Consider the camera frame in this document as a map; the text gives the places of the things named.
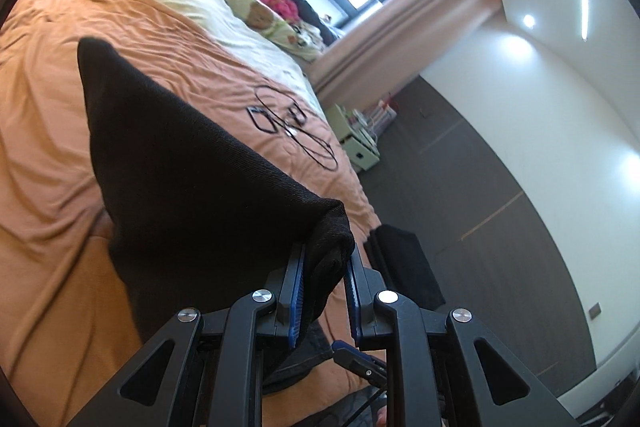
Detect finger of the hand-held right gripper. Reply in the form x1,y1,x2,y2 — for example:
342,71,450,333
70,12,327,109
331,339,389,384

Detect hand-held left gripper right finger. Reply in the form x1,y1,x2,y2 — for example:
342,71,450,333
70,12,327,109
344,252,581,427

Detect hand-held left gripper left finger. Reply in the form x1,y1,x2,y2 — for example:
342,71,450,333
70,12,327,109
67,242,307,427

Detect black pants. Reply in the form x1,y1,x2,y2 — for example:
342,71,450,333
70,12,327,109
77,37,357,390

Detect stack of folded black clothes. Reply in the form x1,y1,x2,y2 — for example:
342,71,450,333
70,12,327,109
364,224,446,310

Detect white nightstand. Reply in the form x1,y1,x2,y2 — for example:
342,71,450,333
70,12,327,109
334,104,387,172

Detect smartphone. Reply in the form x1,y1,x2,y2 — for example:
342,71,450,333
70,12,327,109
247,106,279,135

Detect striped gift bag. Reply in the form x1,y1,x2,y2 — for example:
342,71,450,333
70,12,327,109
367,94,401,132

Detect bear print seat cushion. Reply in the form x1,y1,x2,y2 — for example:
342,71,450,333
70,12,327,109
220,0,326,62

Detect pink curtain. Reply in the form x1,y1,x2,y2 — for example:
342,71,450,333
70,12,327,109
315,0,506,108

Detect orange blanket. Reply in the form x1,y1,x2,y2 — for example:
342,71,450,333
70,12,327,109
0,0,383,427

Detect cream duvet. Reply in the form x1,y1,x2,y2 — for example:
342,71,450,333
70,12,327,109
85,0,321,108

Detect black cables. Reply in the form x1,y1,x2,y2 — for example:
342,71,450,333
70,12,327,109
247,84,339,171

